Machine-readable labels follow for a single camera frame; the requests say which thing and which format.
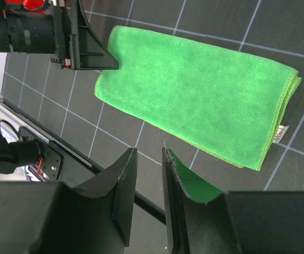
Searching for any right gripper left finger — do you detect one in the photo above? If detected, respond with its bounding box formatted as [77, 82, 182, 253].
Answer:
[0, 148, 137, 253]

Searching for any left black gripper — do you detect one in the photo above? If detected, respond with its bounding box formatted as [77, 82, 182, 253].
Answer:
[0, 1, 119, 70]

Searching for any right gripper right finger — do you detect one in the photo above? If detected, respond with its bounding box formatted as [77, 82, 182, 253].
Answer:
[162, 148, 304, 253]

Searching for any green towel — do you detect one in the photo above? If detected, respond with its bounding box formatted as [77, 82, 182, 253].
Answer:
[95, 26, 301, 171]

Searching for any red plastic tray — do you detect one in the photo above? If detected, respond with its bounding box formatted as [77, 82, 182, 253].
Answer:
[22, 0, 45, 11]

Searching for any aluminium frame rail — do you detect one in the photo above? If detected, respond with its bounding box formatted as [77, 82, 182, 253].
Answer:
[0, 99, 93, 187]

